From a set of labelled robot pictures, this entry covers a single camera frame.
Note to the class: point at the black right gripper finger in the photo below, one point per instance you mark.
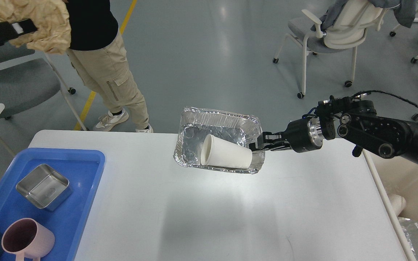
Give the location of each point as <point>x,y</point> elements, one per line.
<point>276,146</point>
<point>273,137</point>

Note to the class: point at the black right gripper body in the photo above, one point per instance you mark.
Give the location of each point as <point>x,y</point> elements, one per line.
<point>304,135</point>

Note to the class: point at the white paper cup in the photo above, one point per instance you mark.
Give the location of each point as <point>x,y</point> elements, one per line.
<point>221,153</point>

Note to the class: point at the aluminium foil tray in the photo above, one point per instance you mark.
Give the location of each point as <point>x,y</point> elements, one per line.
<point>197,123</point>

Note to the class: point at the brown paper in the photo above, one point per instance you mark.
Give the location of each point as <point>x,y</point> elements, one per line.
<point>51,19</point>

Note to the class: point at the square stainless steel tray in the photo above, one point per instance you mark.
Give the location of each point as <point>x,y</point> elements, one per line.
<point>45,188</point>

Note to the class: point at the pink plastic mug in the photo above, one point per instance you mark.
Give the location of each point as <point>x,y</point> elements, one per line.
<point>26,238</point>

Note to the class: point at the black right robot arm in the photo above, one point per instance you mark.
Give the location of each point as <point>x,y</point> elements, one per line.
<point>351,118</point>

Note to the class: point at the left white grey chair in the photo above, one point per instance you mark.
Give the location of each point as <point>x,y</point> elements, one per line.
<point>30,83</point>

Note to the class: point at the beige plastic bin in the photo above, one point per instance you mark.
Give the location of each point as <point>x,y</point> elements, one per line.
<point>396,176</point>

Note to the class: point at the seated person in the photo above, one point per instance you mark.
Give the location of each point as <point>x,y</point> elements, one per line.
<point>98,54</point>

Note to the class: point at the white grey office chair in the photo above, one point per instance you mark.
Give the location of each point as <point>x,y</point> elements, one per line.
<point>348,32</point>

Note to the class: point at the beige roll in bin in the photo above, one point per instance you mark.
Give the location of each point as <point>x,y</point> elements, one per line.
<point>398,203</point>

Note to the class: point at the grey jacket on chair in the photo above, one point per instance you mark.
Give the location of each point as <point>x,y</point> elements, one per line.
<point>403,10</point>

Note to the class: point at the blue plastic tray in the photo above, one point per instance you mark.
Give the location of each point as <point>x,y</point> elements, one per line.
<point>83,169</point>

